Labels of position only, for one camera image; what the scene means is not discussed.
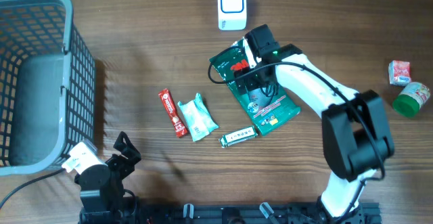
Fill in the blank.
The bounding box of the green 3M gloves packet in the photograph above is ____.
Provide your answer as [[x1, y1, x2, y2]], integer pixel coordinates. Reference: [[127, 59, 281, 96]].
[[208, 38, 300, 136]]

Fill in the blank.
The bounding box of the red Nescafe sachet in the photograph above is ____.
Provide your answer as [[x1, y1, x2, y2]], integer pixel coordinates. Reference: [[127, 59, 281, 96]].
[[158, 89, 188, 138]]

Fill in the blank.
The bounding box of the dark green snack bar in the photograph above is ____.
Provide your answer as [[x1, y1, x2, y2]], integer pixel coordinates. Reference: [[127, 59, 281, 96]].
[[219, 126, 258, 148]]

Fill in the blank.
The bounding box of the mint wet wipes packet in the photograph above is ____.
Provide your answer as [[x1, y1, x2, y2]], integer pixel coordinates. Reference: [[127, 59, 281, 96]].
[[177, 93, 219, 141]]

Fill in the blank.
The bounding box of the small orange white packet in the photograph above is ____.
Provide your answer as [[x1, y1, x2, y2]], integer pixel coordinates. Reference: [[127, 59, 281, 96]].
[[388, 60, 412, 87]]

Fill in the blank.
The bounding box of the green lid jar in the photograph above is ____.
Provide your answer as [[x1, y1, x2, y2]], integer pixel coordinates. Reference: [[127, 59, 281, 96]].
[[392, 82, 430, 118]]

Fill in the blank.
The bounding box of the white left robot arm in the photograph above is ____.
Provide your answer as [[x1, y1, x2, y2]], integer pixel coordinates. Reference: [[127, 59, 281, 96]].
[[74, 131, 141, 224]]

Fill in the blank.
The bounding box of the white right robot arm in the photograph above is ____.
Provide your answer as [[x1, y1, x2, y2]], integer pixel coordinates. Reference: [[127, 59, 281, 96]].
[[241, 43, 394, 223]]

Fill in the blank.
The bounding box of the white barcode scanner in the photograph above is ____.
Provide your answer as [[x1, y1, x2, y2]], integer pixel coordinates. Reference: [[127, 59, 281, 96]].
[[217, 0, 247, 31]]

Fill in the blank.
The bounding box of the grey plastic basket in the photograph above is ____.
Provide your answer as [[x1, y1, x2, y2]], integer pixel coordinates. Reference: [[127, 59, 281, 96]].
[[1, 0, 96, 176]]

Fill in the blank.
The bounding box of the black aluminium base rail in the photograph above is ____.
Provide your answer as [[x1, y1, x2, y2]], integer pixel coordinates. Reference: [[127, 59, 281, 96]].
[[80, 202, 382, 224]]

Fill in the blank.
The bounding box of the black right camera cable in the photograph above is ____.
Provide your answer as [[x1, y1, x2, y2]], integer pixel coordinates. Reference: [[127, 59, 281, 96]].
[[207, 46, 386, 218]]

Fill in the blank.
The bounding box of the black camera cable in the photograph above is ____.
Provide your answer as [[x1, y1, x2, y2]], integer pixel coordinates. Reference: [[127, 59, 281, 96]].
[[0, 168, 66, 210], [207, 46, 386, 218]]

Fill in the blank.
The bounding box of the black left camera cable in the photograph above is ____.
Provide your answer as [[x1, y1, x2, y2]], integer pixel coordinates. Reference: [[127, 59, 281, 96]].
[[0, 168, 66, 210]]

